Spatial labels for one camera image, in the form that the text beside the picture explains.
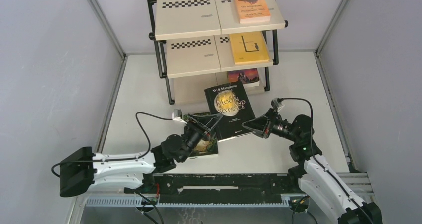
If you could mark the cream three-tier shelf rack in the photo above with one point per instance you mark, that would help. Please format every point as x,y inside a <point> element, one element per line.
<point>192,45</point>

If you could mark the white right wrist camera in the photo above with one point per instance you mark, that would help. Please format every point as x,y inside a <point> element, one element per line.
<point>277,104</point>

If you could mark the black mounting base rail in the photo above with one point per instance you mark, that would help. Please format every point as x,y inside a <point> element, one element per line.
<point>221,189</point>

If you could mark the dark black-green book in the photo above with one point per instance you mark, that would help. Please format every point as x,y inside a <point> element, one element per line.
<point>232,102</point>

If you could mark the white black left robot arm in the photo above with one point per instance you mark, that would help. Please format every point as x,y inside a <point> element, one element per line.
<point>84,171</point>

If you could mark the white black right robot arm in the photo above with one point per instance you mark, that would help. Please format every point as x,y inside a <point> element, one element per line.
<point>313,175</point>

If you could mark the orange paperback book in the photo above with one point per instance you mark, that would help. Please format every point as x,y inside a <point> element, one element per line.
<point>252,11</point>

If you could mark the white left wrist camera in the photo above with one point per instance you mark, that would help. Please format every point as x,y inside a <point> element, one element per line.
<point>178,116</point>

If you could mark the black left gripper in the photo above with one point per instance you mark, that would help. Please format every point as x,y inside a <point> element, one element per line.
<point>207,122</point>

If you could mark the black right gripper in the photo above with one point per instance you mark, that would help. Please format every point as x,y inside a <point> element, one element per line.
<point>259,126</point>

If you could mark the yellow book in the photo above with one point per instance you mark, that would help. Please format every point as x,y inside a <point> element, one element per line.
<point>249,48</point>

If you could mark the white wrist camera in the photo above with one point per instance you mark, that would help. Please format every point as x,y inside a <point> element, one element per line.
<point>277,104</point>
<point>178,116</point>

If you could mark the green garden cover book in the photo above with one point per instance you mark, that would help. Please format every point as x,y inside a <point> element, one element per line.
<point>205,148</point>

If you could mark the Jane Eyre blue book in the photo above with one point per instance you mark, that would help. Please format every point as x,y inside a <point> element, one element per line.
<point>248,77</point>

